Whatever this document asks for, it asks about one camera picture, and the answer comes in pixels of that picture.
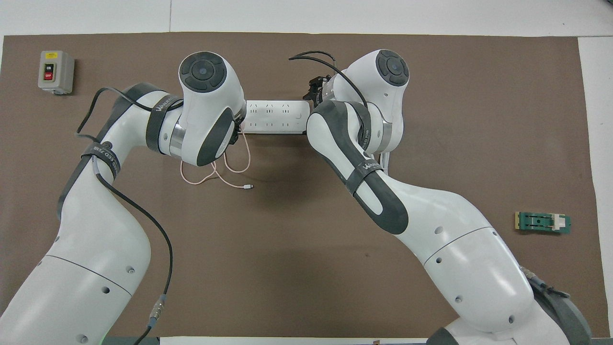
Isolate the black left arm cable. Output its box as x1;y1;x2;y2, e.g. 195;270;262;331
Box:
77;87;173;345

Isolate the brown table mat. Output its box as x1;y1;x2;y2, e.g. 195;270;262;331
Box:
0;32;611;338

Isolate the white power strip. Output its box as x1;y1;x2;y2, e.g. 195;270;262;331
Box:
241;100;312;135

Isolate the grey on-off switch box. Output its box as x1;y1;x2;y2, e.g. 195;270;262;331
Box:
38;50;75;95

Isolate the pink charging cable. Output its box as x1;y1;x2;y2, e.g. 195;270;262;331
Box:
180;129;254;190

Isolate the green knife switch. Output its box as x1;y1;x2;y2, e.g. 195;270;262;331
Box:
515;211;572;235

